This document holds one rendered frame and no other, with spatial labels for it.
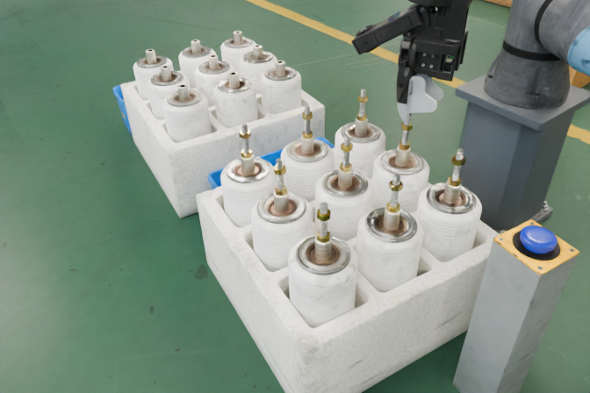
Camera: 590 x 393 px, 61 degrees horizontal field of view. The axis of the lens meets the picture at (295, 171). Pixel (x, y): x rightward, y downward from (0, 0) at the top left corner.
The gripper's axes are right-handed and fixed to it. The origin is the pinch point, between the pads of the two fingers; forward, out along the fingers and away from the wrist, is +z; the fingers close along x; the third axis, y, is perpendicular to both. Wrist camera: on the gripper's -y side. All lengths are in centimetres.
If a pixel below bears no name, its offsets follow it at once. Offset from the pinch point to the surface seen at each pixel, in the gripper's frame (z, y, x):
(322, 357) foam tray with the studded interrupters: 19.3, 1.5, -34.6
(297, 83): 10.6, -31.3, 22.9
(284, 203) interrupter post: 7.7, -11.4, -20.6
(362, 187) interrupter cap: 9.0, -2.9, -9.9
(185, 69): 12, -63, 22
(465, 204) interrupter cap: 9.0, 12.9, -7.4
